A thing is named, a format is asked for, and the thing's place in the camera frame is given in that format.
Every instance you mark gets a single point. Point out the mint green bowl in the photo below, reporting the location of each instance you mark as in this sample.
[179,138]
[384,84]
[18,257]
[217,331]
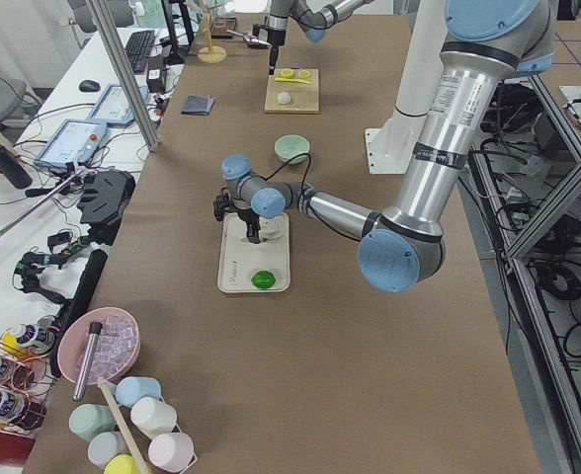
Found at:
[291,149]

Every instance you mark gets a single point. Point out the black keyboard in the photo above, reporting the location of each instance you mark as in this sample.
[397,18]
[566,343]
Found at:
[137,48]

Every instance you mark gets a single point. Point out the black bar device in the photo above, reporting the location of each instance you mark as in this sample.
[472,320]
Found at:
[73,308]

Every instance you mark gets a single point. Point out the green lime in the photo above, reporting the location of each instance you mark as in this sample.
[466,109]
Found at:
[263,279]

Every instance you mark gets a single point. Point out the black gripper mount block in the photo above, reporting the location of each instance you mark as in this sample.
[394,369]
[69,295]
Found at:
[105,196]

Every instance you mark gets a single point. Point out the grey cup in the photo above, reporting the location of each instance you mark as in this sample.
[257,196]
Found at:
[104,447]

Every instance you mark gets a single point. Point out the wooden mug tree stand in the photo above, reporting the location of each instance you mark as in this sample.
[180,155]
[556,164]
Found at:
[204,48]

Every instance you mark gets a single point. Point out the black computer mouse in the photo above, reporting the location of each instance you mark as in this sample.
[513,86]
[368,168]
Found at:
[89,86]

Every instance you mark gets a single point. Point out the grey office chair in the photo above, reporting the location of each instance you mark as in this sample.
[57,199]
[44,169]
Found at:
[18,104]

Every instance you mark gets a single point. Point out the mint green cup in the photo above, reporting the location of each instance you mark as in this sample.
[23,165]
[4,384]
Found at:
[89,420]

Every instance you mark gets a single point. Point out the near teach pendant tablet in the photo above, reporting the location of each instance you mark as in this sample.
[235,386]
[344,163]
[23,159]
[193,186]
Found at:
[74,142]

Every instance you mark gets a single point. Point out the white cup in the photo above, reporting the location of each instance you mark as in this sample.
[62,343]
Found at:
[153,417]

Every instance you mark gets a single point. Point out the black box with label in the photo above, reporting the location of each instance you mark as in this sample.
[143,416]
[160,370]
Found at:
[156,74]

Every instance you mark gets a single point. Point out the metal cylinder muddler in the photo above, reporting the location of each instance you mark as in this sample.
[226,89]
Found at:
[95,330]

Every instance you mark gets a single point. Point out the dark brown tray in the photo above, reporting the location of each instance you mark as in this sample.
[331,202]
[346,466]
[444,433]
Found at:
[222,28]

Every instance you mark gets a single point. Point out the blue cup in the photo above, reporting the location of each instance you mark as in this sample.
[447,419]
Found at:
[133,388]

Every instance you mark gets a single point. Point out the yellow cup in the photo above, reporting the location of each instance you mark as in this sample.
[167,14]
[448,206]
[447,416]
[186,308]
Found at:
[122,464]

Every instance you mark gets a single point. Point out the pink cup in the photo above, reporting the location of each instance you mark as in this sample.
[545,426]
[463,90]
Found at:
[172,452]

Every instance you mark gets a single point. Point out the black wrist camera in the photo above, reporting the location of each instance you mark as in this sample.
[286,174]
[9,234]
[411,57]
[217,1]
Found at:
[222,205]

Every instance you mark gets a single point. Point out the yellow capped sauce bottle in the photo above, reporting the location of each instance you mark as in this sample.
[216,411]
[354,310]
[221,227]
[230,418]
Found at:
[27,340]

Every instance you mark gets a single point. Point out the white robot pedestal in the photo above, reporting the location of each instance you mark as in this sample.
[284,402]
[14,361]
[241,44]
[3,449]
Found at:
[389,148]

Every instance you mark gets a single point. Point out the white bun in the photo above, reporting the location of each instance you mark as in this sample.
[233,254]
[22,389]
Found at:
[284,98]

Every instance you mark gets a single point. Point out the cream serving tray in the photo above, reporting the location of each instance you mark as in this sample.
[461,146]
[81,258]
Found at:
[239,259]

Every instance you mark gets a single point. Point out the far teach pendant tablet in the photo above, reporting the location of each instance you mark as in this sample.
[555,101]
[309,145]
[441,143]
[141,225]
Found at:
[112,107]

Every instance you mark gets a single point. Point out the wooden cutting board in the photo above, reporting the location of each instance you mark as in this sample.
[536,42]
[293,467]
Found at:
[305,98]

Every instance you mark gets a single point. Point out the black water bottle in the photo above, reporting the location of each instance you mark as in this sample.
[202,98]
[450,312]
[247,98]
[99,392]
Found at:
[12,170]

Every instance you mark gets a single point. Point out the pink bowl of ice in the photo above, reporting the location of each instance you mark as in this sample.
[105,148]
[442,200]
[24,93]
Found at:
[118,345]

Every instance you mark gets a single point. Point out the metal scoop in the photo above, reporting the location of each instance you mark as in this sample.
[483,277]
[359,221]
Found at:
[250,40]

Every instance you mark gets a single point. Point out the aluminium frame post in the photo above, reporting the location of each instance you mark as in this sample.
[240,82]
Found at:
[103,20]

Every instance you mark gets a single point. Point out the teach pendant tablet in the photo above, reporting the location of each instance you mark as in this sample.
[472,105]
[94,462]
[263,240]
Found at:
[112,107]
[74,142]

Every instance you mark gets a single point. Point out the wooden cup rack rod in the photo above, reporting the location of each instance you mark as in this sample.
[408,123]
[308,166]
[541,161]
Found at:
[129,440]

